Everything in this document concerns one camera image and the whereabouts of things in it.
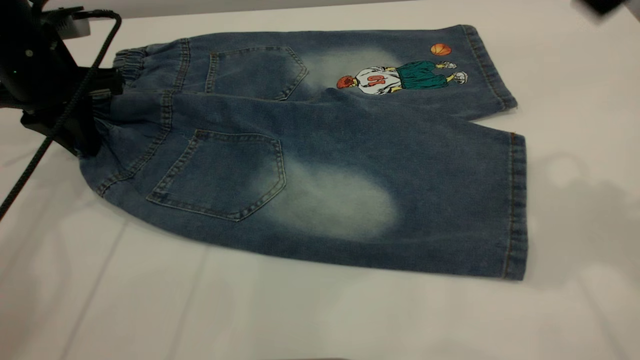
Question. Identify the blue denim shorts with print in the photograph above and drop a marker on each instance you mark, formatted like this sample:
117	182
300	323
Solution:
350	150

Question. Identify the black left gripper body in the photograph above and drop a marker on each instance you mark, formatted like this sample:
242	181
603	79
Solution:
37	120

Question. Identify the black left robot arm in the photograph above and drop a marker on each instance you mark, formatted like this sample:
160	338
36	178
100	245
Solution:
25	60

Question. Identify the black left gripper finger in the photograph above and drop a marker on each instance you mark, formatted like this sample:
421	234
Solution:
89	137

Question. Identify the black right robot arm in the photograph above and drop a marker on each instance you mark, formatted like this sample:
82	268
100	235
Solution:
600	6

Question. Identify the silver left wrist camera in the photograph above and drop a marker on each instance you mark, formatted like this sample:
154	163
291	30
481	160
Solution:
75	29

